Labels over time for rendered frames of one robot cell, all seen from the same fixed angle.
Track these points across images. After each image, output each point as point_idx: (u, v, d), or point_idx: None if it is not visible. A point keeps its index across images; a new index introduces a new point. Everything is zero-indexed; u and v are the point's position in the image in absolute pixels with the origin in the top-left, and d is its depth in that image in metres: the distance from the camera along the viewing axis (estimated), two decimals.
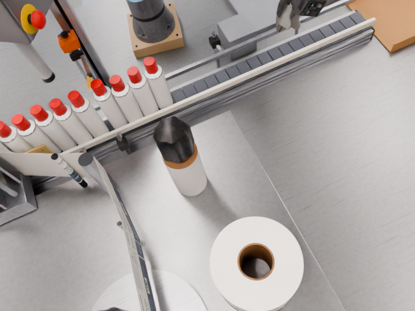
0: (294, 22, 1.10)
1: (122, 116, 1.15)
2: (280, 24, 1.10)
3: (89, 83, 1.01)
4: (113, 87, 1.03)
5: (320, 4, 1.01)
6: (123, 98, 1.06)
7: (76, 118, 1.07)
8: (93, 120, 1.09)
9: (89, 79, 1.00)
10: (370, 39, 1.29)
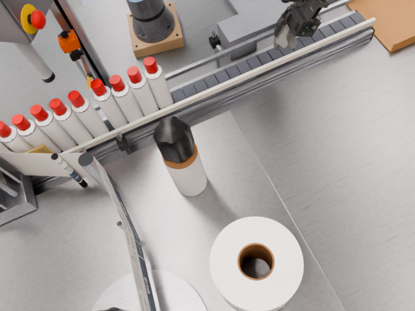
0: (291, 41, 1.17)
1: (122, 116, 1.15)
2: (277, 43, 1.17)
3: (89, 83, 1.01)
4: (113, 87, 1.03)
5: (314, 25, 1.08)
6: (123, 98, 1.06)
7: (76, 118, 1.07)
8: (93, 120, 1.09)
9: (89, 79, 1.00)
10: (370, 39, 1.29)
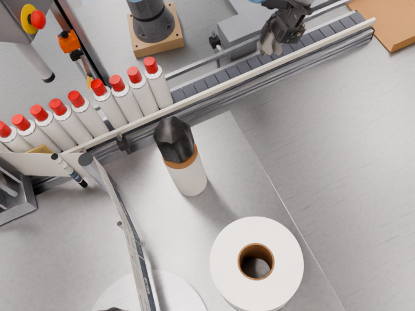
0: (276, 48, 1.16)
1: (122, 116, 1.15)
2: (263, 50, 1.16)
3: (89, 83, 1.01)
4: (113, 87, 1.03)
5: (299, 33, 1.08)
6: (123, 98, 1.06)
7: (76, 118, 1.07)
8: (93, 120, 1.09)
9: (89, 79, 1.00)
10: (370, 39, 1.29)
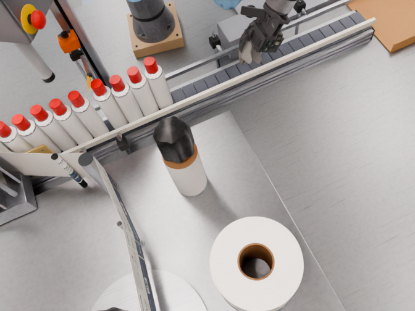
0: (256, 56, 1.16)
1: (122, 116, 1.15)
2: (243, 58, 1.16)
3: (89, 83, 1.01)
4: (113, 87, 1.03)
5: (277, 41, 1.07)
6: (123, 98, 1.06)
7: (76, 118, 1.07)
8: (93, 120, 1.09)
9: (89, 79, 1.00)
10: (370, 39, 1.29)
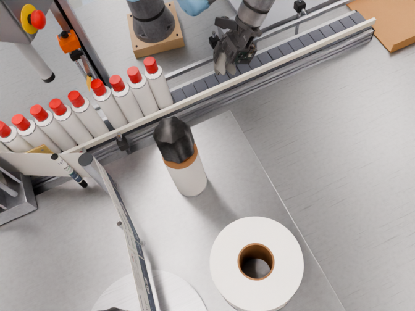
0: (231, 67, 1.15)
1: (122, 116, 1.15)
2: (217, 69, 1.15)
3: (89, 83, 1.01)
4: (113, 87, 1.03)
5: (250, 53, 1.07)
6: (123, 98, 1.06)
7: (76, 118, 1.07)
8: (93, 120, 1.09)
9: (89, 79, 1.00)
10: (370, 39, 1.29)
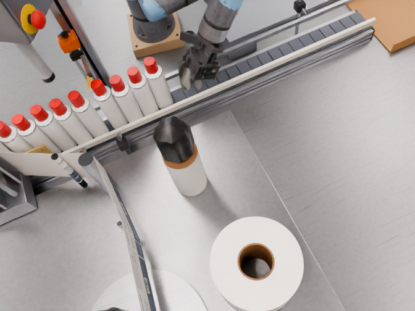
0: (197, 82, 1.14)
1: (122, 116, 1.15)
2: (183, 84, 1.14)
3: (89, 83, 1.01)
4: (113, 87, 1.03)
5: (213, 69, 1.06)
6: (123, 98, 1.06)
7: (76, 118, 1.07)
8: (93, 120, 1.09)
9: (89, 79, 1.00)
10: (370, 39, 1.29)
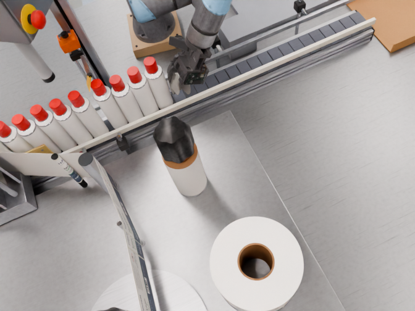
0: (186, 87, 1.14)
1: (122, 116, 1.15)
2: (172, 88, 1.14)
3: (89, 83, 1.01)
4: (113, 87, 1.03)
5: (202, 74, 1.05)
6: (123, 98, 1.06)
7: (76, 118, 1.07)
8: (93, 120, 1.09)
9: (89, 79, 1.00)
10: (370, 39, 1.29)
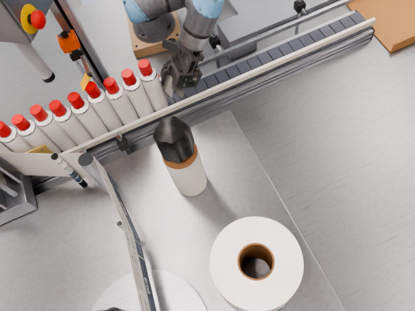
0: (180, 89, 1.14)
1: (117, 118, 1.15)
2: (166, 91, 1.14)
3: (86, 83, 1.00)
4: (108, 90, 1.03)
5: (194, 77, 1.05)
6: (118, 100, 1.06)
7: (75, 121, 1.07)
8: (94, 120, 1.09)
9: (88, 79, 1.00)
10: (370, 39, 1.29)
